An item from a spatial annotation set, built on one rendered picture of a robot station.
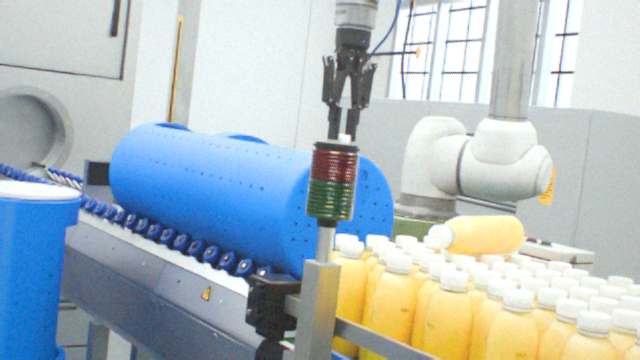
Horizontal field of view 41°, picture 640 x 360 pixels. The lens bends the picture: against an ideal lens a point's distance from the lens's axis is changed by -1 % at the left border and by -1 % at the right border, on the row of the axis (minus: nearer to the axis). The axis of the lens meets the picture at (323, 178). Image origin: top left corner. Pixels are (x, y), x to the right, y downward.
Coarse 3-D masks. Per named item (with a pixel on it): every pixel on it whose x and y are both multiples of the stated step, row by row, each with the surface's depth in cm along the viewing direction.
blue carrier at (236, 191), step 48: (144, 144) 221; (192, 144) 203; (240, 144) 190; (144, 192) 214; (192, 192) 192; (240, 192) 176; (288, 192) 163; (384, 192) 176; (240, 240) 178; (288, 240) 164
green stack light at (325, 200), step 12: (312, 180) 112; (312, 192) 112; (324, 192) 111; (336, 192) 111; (348, 192) 112; (312, 204) 112; (324, 204) 111; (336, 204) 111; (348, 204) 112; (312, 216) 112; (324, 216) 111; (336, 216) 111; (348, 216) 112
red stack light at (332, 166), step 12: (312, 156) 113; (324, 156) 111; (336, 156) 110; (348, 156) 111; (312, 168) 112; (324, 168) 111; (336, 168) 111; (348, 168) 111; (324, 180) 111; (336, 180) 111; (348, 180) 111
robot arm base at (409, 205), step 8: (400, 200) 232; (408, 200) 229; (416, 200) 227; (424, 200) 227; (432, 200) 226; (440, 200) 227; (448, 200) 229; (400, 208) 230; (408, 208) 228; (416, 208) 227; (424, 208) 226; (432, 208) 226; (440, 208) 227; (448, 208) 228; (416, 216) 223; (424, 216) 223; (432, 216) 225; (440, 216) 226; (448, 216) 228; (456, 216) 229
